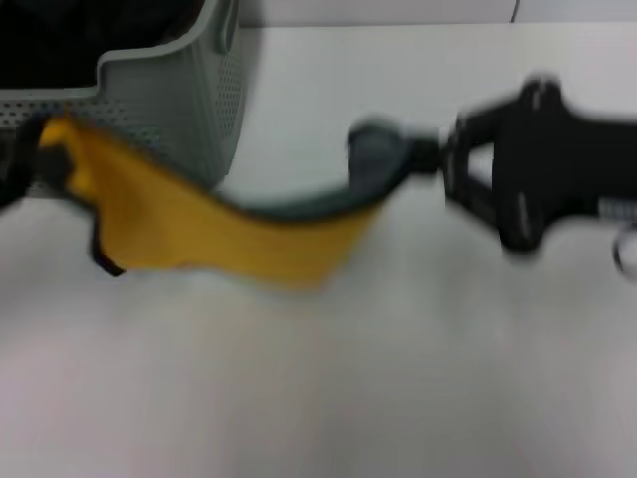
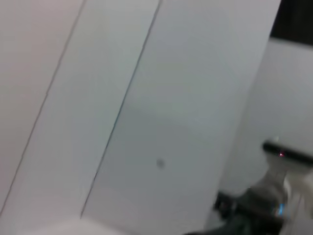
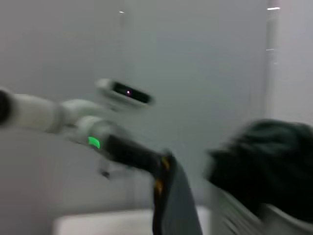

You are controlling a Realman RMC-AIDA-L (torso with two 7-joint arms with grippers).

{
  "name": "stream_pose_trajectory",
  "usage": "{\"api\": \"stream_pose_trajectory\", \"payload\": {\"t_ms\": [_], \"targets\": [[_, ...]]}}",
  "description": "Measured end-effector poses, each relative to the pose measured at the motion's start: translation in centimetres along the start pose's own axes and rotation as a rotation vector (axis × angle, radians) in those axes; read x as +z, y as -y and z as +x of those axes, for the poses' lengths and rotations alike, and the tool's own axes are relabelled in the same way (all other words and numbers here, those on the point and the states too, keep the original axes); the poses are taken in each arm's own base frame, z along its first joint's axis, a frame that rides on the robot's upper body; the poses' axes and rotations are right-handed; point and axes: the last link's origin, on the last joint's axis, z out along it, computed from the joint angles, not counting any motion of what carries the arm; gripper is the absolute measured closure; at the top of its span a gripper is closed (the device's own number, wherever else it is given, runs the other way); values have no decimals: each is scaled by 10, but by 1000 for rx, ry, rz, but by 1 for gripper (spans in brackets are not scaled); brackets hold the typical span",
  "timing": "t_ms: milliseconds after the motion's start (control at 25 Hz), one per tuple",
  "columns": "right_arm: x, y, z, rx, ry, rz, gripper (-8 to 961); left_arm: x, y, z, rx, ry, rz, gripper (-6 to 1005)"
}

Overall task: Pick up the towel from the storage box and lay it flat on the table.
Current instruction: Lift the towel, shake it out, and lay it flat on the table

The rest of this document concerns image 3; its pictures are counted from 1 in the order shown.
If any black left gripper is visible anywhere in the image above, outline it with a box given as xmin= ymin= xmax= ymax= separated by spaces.
xmin=104 ymin=134 xmax=173 ymax=178

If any green yellow towel black edge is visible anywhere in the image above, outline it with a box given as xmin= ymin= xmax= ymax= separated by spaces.
xmin=151 ymin=151 xmax=204 ymax=235

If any grey perforated plastic storage box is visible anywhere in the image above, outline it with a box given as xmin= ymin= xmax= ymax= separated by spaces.
xmin=209 ymin=181 xmax=313 ymax=235

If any dark folded cloth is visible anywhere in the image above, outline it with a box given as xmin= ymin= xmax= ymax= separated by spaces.
xmin=206 ymin=118 xmax=313 ymax=222

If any silver robot head camera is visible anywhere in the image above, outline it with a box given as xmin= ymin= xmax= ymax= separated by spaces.
xmin=94 ymin=78 xmax=157 ymax=110

